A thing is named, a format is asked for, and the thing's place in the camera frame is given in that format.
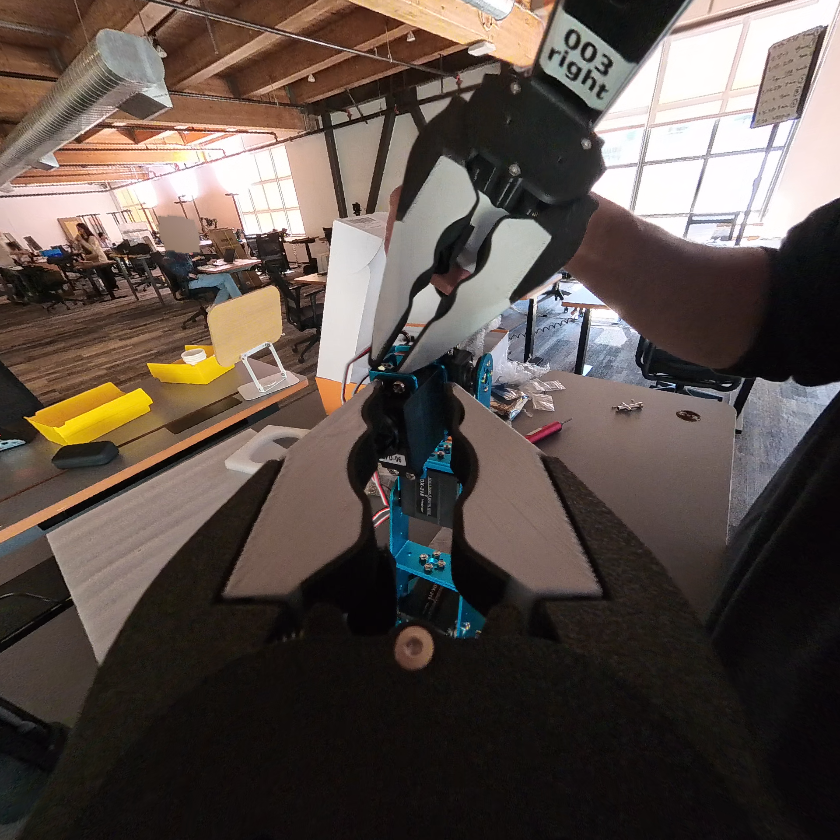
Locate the wooden panel stand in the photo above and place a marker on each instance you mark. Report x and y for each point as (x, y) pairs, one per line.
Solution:
(246, 325)

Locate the black bag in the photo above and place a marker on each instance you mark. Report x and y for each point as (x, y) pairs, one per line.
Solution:
(26, 735)

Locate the small metal bracket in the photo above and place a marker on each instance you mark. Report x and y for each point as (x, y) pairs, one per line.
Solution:
(628, 407)

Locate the person's right forearm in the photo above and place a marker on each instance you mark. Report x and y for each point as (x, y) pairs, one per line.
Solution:
(669, 289)

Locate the office desk with wooden edge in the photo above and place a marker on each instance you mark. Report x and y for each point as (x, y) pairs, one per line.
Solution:
(144, 459)

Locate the white and orange cardboard box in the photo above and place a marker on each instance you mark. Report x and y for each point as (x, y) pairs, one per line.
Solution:
(354, 295)

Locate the red screwdriver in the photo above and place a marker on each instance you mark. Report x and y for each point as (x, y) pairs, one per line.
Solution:
(544, 433)

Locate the yellow plastic bin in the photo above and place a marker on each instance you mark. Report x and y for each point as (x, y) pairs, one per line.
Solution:
(85, 420)
(190, 375)

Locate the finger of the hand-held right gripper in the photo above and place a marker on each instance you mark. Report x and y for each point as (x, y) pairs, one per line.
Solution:
(499, 269)
(420, 223)

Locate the black oval case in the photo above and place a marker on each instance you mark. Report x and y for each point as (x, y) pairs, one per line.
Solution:
(85, 455)

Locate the pile of tiny packets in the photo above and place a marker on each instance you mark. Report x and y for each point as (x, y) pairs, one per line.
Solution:
(538, 387)

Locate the blue toy robot arm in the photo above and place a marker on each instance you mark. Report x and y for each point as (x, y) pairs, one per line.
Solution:
(423, 400)

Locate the person's right hand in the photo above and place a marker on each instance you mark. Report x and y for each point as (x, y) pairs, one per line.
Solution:
(456, 279)

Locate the hanging whiteboard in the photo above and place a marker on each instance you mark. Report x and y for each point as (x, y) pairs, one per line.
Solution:
(787, 79)

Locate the grey desk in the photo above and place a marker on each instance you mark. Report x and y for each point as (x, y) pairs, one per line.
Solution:
(656, 479)

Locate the black office chair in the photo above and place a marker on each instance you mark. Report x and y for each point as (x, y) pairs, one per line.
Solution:
(302, 308)
(689, 377)

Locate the white foam sheet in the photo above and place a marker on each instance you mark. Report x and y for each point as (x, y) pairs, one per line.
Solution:
(131, 544)

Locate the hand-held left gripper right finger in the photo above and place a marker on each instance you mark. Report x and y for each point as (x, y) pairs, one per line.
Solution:
(525, 525)

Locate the silver air duct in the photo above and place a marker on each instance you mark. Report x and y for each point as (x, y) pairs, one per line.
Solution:
(85, 98)

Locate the black laptop with stickers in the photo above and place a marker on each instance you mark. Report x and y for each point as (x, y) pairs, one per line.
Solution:
(16, 407)

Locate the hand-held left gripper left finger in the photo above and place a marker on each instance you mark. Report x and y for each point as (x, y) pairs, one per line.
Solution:
(302, 525)

